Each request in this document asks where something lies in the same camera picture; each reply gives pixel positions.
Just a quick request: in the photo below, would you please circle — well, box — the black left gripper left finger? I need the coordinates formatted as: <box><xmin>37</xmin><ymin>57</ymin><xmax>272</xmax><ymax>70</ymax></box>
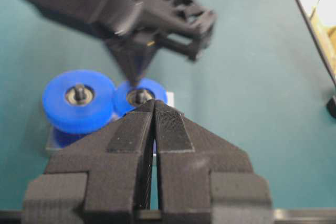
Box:
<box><xmin>22</xmin><ymin>100</ymin><xmax>155</xmax><ymax>223</ymax></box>

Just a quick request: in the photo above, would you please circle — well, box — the large blue plastic gear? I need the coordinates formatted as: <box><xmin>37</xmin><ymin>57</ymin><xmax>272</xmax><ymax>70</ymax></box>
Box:
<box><xmin>43</xmin><ymin>69</ymin><xmax>115</xmax><ymax>134</ymax></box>

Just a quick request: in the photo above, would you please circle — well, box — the threaded steel shaft through gear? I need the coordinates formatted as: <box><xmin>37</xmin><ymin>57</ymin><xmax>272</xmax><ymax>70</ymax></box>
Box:
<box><xmin>74</xmin><ymin>84</ymin><xmax>86</xmax><ymax>103</ymax></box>

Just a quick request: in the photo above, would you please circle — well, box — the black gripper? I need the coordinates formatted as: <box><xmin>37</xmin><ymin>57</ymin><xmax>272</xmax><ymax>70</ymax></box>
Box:
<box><xmin>26</xmin><ymin>0</ymin><xmax>216</xmax><ymax>86</ymax></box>

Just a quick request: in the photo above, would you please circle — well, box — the threaded steel shaft with collar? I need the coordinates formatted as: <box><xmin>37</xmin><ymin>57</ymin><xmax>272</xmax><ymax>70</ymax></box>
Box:
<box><xmin>134</xmin><ymin>90</ymin><xmax>148</xmax><ymax>105</ymax></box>

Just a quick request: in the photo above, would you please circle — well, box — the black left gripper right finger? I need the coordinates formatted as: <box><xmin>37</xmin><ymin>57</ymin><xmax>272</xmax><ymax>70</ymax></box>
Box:
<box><xmin>154</xmin><ymin>101</ymin><xmax>274</xmax><ymax>223</ymax></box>

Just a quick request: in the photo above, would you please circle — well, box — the small blue plastic gear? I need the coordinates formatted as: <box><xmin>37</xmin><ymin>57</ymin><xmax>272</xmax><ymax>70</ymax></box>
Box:
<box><xmin>113</xmin><ymin>78</ymin><xmax>167</xmax><ymax>117</ymax></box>

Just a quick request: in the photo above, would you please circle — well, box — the yellowish object beyond table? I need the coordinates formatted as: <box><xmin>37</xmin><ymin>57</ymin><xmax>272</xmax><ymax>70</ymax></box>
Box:
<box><xmin>309</xmin><ymin>0</ymin><xmax>335</xmax><ymax>77</ymax></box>

